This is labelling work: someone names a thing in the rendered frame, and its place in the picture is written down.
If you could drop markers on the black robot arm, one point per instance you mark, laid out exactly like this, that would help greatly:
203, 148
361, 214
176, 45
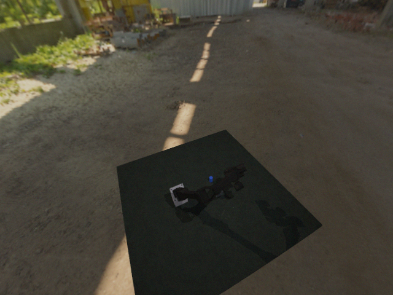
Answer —
231, 175

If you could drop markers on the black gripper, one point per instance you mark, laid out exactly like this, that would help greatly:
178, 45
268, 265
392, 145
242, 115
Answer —
238, 185

